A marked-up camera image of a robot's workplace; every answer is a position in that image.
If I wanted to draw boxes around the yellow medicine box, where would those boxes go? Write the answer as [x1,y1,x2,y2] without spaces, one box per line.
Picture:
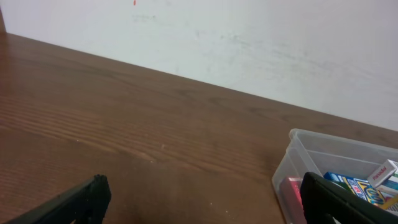
[381,196,398,212]

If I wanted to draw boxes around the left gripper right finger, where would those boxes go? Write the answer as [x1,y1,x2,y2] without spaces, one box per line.
[300,172,397,224]

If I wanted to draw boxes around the green round-logo box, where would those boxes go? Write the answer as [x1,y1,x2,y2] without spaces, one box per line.
[335,182,355,194]

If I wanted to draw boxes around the clear plastic container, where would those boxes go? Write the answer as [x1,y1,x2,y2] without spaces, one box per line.
[272,129,397,223]

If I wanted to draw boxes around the blue Kool Fever box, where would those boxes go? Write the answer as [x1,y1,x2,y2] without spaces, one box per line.
[323,172,393,207]

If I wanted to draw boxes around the white green Panadol box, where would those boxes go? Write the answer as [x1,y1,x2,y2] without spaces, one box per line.
[368,159,397,196]

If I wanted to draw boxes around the red medicine box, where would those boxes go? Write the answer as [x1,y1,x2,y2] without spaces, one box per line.
[279,177,307,224]

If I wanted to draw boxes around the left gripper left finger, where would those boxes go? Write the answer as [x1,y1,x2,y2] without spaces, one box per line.
[6,175,111,224]

